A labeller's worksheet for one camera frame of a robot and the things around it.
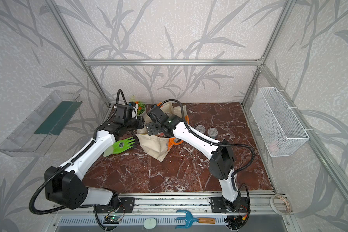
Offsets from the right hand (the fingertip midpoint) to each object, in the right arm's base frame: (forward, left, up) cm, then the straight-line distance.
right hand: (154, 124), depth 82 cm
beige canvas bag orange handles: (-10, -2, -9) cm, 13 cm away
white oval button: (-44, 0, -18) cm, 48 cm away
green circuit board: (-43, +20, -21) cm, 51 cm away
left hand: (+3, +6, +1) cm, 7 cm away
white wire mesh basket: (-13, -63, +9) cm, 65 cm away
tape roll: (-37, -67, -23) cm, 80 cm away
